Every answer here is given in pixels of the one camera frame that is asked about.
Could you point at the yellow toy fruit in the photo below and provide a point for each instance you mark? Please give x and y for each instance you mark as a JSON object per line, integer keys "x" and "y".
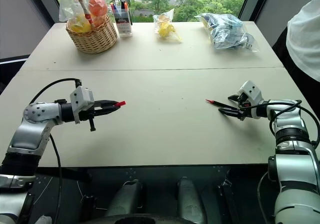
{"x": 80, "y": 25}

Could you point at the grey rounded shape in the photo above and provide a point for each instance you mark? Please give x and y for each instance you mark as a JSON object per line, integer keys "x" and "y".
{"x": 126, "y": 199}

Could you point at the orange toy fruit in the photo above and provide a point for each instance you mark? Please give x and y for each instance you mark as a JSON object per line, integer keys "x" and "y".
{"x": 98, "y": 5}

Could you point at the blue capped marker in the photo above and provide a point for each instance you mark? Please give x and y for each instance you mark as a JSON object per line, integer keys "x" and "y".
{"x": 113, "y": 7}

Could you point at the clear plastic bag of fruit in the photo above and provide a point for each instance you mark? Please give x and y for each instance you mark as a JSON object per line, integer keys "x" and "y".
{"x": 67, "y": 1}

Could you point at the orange capped marker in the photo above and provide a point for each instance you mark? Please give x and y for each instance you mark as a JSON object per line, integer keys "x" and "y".
{"x": 126, "y": 6}

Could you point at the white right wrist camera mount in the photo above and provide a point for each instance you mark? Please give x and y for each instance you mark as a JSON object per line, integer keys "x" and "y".
{"x": 250, "y": 90}

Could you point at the black capped marker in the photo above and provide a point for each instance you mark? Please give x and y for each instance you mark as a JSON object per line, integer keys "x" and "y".
{"x": 122, "y": 5}

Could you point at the black marker with red tip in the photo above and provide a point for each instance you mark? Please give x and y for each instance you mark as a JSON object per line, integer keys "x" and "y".
{"x": 220, "y": 104}

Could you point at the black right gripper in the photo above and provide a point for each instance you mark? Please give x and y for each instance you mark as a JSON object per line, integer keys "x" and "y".
{"x": 245, "y": 107}

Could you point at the plastic bag of yellow items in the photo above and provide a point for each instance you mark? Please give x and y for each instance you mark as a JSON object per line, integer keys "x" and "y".
{"x": 166, "y": 27}

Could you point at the woven wicker basket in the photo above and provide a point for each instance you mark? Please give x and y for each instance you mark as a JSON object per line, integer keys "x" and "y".
{"x": 95, "y": 40}

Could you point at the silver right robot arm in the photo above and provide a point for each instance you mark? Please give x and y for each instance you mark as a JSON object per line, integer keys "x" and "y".
{"x": 287, "y": 131}

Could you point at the red marker cap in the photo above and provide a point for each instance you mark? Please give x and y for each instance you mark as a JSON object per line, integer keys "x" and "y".
{"x": 121, "y": 103}

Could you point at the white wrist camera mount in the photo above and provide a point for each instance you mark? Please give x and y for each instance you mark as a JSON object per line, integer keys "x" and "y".
{"x": 80, "y": 97}
{"x": 250, "y": 90}

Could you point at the plastic bag of blue items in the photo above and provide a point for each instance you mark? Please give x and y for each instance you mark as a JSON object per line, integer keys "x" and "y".
{"x": 226, "y": 32}

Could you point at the clear marker box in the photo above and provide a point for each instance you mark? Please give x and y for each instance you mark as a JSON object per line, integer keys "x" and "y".
{"x": 123, "y": 24}

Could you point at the person in white shirt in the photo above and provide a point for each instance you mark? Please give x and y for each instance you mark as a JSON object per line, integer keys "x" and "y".
{"x": 305, "y": 34}

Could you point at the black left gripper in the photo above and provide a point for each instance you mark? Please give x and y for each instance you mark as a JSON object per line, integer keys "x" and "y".
{"x": 97, "y": 109}

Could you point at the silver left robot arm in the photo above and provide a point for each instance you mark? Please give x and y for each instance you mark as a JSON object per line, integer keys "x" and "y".
{"x": 32, "y": 114}

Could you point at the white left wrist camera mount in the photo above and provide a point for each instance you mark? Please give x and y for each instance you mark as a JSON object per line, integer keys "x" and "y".
{"x": 80, "y": 97}

